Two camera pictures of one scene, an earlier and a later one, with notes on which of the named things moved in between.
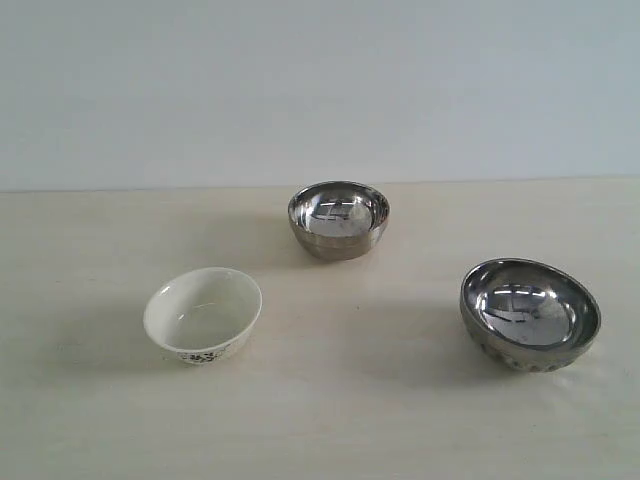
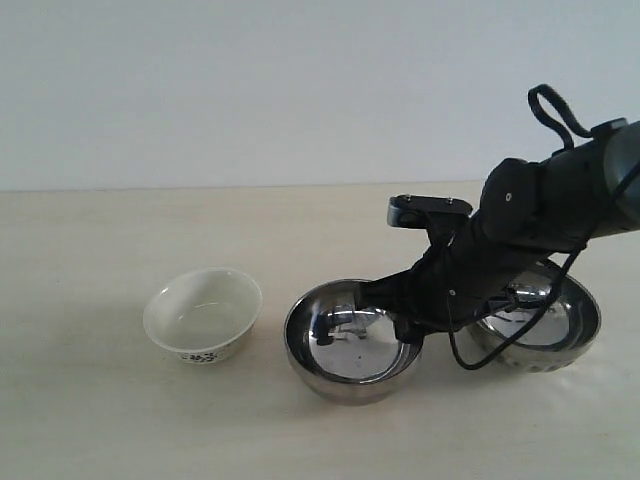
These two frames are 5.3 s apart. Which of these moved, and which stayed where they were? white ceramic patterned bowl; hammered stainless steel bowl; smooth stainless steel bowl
Moved: smooth stainless steel bowl
Stayed: hammered stainless steel bowl; white ceramic patterned bowl
